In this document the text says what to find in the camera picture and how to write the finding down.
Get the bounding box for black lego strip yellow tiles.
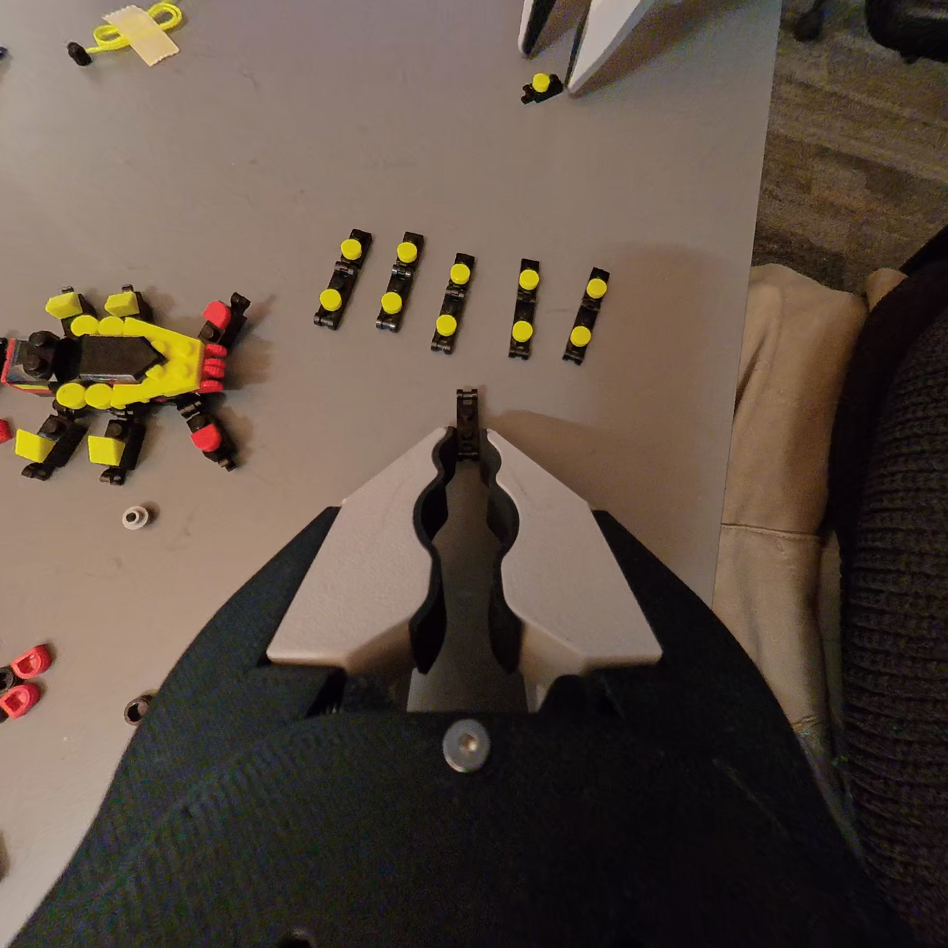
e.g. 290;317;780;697
313;228;374;331
431;252;476;355
562;267;611;365
508;258;541;361

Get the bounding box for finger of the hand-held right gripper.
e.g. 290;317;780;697
566;0;656;96
517;0;564;59

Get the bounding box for black office chair base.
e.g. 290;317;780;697
792;0;948;69

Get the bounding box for masking tape piece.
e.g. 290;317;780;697
102;7;181;68

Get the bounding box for pile of loose lego pieces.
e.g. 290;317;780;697
0;643;55;724

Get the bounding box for yellow black lego model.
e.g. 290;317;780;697
0;283;253;487

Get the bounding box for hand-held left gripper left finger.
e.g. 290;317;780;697
265;426;457;676

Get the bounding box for yellow lego string black ends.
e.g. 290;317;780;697
67;0;185;68

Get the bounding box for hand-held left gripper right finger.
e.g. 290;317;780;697
485;428;663;676

